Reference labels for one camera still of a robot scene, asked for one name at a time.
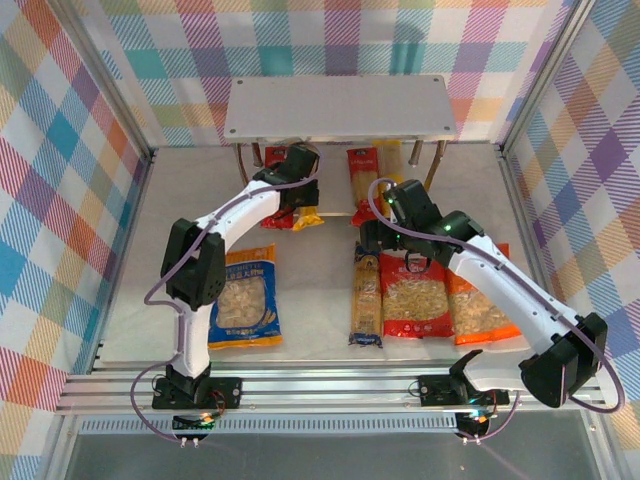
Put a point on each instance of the red macaroni bag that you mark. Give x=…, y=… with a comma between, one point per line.
x=415, y=305

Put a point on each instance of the blue orecchiette pasta bag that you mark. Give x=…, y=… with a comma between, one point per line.
x=245, y=305

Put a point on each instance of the grey two-tier metal shelf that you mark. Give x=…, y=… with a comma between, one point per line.
x=340, y=107

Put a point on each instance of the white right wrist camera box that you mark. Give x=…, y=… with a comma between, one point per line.
x=389, y=186

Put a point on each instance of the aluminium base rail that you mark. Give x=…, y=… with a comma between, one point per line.
x=325, y=387

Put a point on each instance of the aluminium corner post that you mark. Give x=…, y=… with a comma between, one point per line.
x=107, y=82
x=545, y=75

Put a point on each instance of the small circuit board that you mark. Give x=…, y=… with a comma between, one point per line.
x=472, y=425
x=192, y=424

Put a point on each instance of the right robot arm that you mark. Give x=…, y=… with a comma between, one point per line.
x=500, y=285

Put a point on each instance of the yellow spaghetti box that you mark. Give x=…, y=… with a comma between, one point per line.
x=387, y=160

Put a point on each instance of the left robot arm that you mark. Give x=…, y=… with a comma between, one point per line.
x=192, y=270

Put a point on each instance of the dark blue spaghetti bag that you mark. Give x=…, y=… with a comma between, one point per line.
x=366, y=300

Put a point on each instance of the orange pasta bag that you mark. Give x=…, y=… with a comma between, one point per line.
x=475, y=315

